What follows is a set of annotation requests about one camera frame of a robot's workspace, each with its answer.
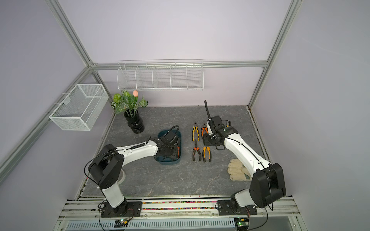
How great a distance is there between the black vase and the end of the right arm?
1.63 feet

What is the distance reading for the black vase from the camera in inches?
37.7

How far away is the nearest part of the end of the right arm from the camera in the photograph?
59 cm
